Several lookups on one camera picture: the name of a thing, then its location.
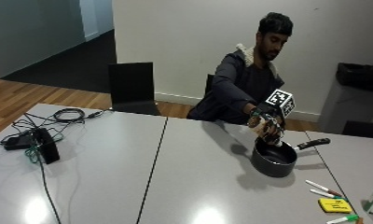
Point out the white marker cube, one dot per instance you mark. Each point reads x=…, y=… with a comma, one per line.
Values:
x=281, y=101

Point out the black saucepan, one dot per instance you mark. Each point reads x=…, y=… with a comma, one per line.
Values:
x=273, y=165

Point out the the person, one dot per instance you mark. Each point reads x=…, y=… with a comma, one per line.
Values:
x=236, y=81

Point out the grey waste bin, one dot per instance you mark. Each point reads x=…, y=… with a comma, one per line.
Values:
x=348, y=109

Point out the white marker red cap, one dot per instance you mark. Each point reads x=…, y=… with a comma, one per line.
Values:
x=321, y=186

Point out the black chair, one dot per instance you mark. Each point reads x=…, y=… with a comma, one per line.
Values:
x=364, y=130
x=132, y=87

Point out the white marker green cap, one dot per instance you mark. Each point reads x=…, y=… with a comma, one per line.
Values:
x=341, y=219
x=325, y=193

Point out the black bin bag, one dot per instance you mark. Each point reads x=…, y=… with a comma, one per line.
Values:
x=360, y=76

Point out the yellow sponge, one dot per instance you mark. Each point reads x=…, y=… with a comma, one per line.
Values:
x=335, y=205

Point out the black box device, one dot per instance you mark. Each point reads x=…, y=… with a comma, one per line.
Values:
x=47, y=146

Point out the flat black device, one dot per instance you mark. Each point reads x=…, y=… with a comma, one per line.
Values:
x=17, y=142

